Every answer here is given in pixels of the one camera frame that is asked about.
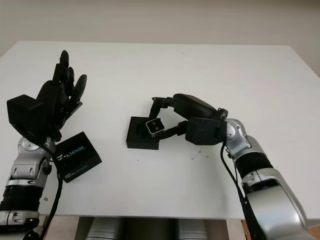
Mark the silver right robot thigh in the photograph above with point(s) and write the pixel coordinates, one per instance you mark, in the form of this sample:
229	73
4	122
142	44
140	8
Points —
187	228

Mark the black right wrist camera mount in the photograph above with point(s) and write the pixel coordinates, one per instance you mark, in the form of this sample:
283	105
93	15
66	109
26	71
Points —
205	132

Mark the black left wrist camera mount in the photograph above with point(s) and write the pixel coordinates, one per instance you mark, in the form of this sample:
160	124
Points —
23	112

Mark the dark grey robot waist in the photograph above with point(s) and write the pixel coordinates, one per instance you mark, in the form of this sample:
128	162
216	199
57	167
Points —
150	228

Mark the small silver depth camera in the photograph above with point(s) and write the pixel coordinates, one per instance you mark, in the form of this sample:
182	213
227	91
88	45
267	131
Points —
155	127

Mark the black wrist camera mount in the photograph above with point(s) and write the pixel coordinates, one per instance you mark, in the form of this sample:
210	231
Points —
205	132
23	112

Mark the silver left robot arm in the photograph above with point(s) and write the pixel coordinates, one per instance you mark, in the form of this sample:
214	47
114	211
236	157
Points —
25	165

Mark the silver robot thigh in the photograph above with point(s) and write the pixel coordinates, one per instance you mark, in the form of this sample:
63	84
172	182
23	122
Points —
105	228
187	228

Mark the black foam-lined camera box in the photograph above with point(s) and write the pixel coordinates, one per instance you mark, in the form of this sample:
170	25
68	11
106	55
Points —
135	143

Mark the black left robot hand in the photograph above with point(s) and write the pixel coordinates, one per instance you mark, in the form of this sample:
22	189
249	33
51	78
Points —
55	105

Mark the black RealSense box lid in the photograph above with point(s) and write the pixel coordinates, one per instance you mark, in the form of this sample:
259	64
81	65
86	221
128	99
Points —
80	160

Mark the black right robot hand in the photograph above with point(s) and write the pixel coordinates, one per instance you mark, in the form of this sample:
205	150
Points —
192	107

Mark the silver left robot thigh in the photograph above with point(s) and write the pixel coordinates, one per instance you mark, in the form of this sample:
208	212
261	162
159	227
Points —
105	228

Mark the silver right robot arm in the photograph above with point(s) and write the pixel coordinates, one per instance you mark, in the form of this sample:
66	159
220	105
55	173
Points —
250	150

